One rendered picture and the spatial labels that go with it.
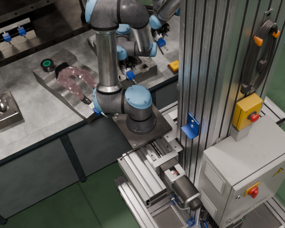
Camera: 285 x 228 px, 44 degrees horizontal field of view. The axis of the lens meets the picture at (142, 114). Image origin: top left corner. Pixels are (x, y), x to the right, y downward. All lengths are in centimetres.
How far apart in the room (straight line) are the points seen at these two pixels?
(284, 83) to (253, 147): 197
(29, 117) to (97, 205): 89
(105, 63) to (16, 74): 107
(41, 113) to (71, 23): 84
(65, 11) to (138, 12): 149
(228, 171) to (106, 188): 149
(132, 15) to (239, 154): 70
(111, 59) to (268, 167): 77
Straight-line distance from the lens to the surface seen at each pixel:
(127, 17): 145
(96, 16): 147
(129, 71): 215
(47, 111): 224
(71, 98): 215
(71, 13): 287
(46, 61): 231
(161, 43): 228
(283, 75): 350
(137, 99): 158
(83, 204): 276
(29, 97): 234
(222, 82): 118
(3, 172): 234
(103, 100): 161
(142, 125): 170
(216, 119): 134
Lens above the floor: 250
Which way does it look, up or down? 54 degrees down
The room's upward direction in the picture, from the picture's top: 6 degrees counter-clockwise
